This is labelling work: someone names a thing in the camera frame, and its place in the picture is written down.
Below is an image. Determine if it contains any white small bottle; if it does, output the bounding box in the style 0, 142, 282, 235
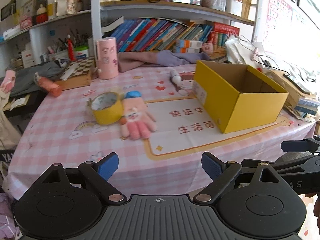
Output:
170, 69, 182, 86

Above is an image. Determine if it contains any stack of books and papers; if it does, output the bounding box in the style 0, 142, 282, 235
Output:
264, 69, 319, 122

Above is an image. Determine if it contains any pink knitted glove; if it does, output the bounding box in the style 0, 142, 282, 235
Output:
119, 98, 157, 140

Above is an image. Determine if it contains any yellow tape roll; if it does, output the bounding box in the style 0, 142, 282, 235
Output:
87, 92, 124, 126

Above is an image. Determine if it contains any pink checkered tablecloth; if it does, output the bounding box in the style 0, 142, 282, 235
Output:
3, 68, 315, 199

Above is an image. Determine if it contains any yellow cardboard box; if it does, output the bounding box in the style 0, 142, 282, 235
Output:
193, 60, 289, 133

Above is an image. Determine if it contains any blue tape roll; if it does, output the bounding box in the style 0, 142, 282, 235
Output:
124, 90, 142, 99

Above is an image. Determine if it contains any white canvas tote bag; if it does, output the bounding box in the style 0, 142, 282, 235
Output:
0, 90, 21, 150

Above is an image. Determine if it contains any wooden chessboard box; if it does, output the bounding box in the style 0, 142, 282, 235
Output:
55, 57, 95, 90

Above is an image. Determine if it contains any grey folded clothing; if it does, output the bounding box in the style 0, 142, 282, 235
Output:
10, 61, 62, 97

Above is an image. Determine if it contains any pink cylindrical container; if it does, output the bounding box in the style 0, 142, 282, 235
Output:
96, 37, 119, 80

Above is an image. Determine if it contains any white pen holder cup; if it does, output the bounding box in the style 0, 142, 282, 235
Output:
48, 50, 69, 61

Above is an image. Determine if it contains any pink pig plush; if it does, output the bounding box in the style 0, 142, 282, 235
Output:
201, 42, 214, 55

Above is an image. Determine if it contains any pink purple scarf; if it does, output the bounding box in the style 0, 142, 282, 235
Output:
118, 50, 211, 73

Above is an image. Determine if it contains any lower orange blue box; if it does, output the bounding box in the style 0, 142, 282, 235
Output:
174, 47, 201, 53

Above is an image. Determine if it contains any orange blue white box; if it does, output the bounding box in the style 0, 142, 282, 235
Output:
176, 39, 203, 48

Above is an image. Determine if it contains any red boxed book set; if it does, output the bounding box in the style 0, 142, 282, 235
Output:
207, 22, 240, 51

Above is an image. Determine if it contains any row of colourful books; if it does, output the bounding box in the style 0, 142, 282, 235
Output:
110, 17, 213, 53

